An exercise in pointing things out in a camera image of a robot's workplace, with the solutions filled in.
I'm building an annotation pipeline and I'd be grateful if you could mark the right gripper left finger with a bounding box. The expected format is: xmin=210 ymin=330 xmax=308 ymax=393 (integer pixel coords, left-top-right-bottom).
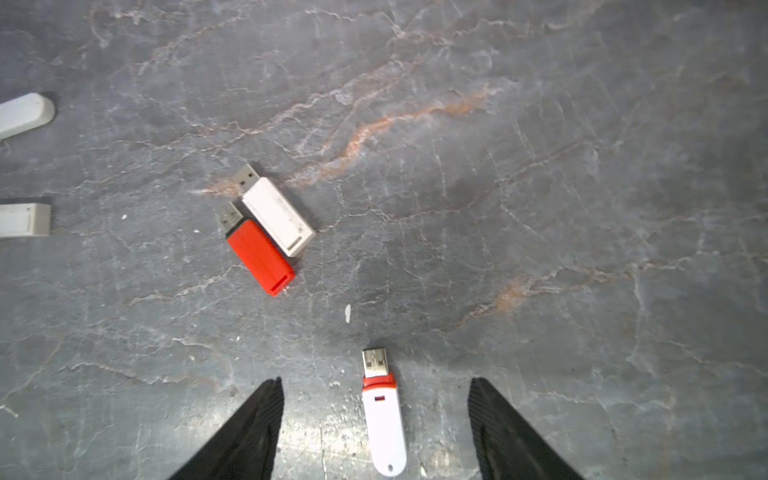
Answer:
xmin=172 ymin=377 xmax=284 ymax=480

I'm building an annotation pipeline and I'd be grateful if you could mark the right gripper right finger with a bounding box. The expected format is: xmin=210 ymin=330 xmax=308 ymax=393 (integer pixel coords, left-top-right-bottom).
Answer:
xmin=468 ymin=377 xmax=581 ymax=480

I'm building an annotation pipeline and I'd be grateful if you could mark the white usb drive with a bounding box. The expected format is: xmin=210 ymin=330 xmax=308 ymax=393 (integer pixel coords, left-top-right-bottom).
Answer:
xmin=234 ymin=164 xmax=316 ymax=258
xmin=362 ymin=347 xmax=407 ymax=478
xmin=0 ymin=93 xmax=56 ymax=140
xmin=0 ymin=203 xmax=52 ymax=238

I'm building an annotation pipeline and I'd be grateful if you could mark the red usb drive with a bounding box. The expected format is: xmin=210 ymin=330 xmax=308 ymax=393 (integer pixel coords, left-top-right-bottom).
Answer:
xmin=219 ymin=203 xmax=295 ymax=296

